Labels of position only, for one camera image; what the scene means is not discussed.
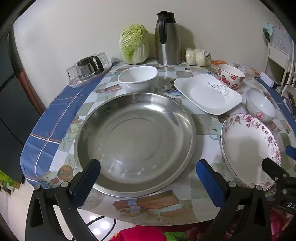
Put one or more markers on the clear drinking glass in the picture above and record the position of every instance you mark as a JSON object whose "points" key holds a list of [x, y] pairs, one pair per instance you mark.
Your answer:
{"points": [[72, 74], [103, 59]]}

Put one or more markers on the orange snack packet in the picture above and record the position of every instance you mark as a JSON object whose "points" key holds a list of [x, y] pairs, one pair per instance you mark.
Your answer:
{"points": [[218, 62]]}

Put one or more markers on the white rectangular floral plate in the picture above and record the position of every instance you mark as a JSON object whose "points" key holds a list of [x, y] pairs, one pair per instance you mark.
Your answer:
{"points": [[203, 92]]}

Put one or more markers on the stainless steel basin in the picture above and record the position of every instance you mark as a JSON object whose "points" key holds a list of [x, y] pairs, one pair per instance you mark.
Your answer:
{"points": [[138, 143]]}

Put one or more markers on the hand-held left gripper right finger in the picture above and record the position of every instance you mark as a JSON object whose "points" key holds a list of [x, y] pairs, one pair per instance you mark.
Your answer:
{"points": [[209, 183]]}

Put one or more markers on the dark cabinet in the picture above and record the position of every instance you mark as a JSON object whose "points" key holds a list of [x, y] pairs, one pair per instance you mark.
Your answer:
{"points": [[13, 104]]}

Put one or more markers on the pink floral round plate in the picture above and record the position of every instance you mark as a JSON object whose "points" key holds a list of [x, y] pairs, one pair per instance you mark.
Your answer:
{"points": [[245, 148]]}

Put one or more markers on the bag of white steamed buns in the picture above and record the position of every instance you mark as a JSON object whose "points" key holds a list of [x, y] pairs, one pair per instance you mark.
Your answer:
{"points": [[196, 56]]}

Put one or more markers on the green yellow packet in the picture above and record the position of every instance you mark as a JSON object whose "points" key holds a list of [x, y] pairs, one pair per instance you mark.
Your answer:
{"points": [[9, 182]]}

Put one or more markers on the strawberry print bowl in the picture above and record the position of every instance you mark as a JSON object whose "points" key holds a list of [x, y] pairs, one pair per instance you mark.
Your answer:
{"points": [[231, 81]]}

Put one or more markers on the napa cabbage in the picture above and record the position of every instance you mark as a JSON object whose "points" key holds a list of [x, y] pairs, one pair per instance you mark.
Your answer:
{"points": [[134, 44]]}

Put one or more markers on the black smartphone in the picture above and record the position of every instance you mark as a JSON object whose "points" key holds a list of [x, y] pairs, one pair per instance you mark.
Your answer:
{"points": [[290, 98]]}

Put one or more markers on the red floral cloth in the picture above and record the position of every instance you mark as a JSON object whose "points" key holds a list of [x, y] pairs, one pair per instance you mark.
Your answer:
{"points": [[138, 234]]}

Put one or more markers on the oval serving tray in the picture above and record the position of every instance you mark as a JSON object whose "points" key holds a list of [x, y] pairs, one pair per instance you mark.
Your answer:
{"points": [[78, 83]]}

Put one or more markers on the white power strip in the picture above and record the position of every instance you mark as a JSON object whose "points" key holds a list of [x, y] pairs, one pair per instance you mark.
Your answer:
{"points": [[268, 80]]}

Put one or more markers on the white folding chair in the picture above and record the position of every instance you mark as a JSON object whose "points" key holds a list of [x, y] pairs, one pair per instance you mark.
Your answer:
{"points": [[275, 60]]}

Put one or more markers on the pale printed cushion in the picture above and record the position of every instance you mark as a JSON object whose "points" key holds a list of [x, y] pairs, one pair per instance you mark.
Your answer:
{"points": [[281, 40]]}

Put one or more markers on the white square bowl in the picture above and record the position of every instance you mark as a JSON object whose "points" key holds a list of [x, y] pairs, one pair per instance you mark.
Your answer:
{"points": [[138, 81]]}

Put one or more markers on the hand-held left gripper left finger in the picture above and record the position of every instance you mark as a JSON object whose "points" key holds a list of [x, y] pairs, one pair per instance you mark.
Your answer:
{"points": [[89, 180]]}

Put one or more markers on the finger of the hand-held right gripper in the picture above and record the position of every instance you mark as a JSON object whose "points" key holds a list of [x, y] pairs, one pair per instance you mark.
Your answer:
{"points": [[274, 168], [291, 153]]}

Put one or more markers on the patterned plastic table cover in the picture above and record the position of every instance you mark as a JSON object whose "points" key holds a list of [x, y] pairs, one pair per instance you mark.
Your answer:
{"points": [[208, 129]]}

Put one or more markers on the stainless steel thermos jug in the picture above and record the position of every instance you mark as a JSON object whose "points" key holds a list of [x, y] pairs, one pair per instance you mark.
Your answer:
{"points": [[167, 46]]}

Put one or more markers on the teal cloth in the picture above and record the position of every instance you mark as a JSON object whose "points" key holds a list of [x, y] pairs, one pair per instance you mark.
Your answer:
{"points": [[267, 31]]}

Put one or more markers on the blue checked tablecloth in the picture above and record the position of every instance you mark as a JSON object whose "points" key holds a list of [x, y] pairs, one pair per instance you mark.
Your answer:
{"points": [[53, 115]]}

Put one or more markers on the white red emblem bowl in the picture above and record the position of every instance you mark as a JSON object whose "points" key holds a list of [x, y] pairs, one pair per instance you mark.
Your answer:
{"points": [[259, 104]]}

